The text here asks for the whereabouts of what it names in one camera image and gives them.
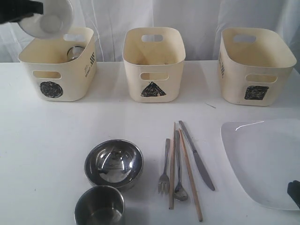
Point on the steel mug with handle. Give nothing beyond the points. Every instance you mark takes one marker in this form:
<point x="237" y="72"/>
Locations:
<point x="74" y="52"/>

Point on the small stainless steel cup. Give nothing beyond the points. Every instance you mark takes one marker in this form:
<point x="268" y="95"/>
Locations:
<point x="100" y="205"/>

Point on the white ceramic bowl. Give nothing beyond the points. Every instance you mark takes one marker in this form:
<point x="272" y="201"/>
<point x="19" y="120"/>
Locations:
<point x="54" y="22"/>

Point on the stainless steel table knife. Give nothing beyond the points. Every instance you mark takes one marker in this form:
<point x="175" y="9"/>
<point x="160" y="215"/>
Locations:
<point x="198" y="161"/>

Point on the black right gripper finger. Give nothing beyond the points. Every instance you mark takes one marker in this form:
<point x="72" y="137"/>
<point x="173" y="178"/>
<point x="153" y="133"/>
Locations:
<point x="293" y="191"/>

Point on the stainless steel fork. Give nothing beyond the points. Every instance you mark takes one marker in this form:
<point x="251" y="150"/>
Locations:
<point x="163" y="182"/>

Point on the cream bin with square mark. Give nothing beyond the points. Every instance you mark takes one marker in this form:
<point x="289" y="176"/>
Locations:
<point x="254" y="65"/>

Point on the cream bin with circle mark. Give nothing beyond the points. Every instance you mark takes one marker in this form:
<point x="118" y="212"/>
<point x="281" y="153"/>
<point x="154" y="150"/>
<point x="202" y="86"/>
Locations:
<point x="51" y="75"/>

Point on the cream bin with triangle mark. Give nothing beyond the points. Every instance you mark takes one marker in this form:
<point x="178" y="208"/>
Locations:
<point x="153" y="59"/>

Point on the large stainless steel bowl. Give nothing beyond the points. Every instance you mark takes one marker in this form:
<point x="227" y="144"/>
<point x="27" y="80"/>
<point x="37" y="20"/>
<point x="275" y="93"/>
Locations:
<point x="117" y="163"/>

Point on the white square plate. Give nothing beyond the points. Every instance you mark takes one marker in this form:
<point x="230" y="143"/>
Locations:
<point x="264" y="156"/>

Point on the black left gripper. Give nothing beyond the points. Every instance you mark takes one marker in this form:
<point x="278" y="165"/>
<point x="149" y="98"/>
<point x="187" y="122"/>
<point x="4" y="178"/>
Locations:
<point x="13" y="11"/>

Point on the white backdrop curtain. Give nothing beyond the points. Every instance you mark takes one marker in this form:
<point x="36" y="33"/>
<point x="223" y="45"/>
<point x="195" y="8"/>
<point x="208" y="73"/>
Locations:
<point x="200" y="22"/>

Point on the wooden chopstick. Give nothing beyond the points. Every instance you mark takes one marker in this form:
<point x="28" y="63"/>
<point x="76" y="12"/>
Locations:
<point x="191" y="178"/>
<point x="172" y="171"/>

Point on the stainless steel spoon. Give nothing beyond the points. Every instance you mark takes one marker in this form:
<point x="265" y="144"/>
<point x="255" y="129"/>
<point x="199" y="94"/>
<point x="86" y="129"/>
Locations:
<point x="179" y="192"/>

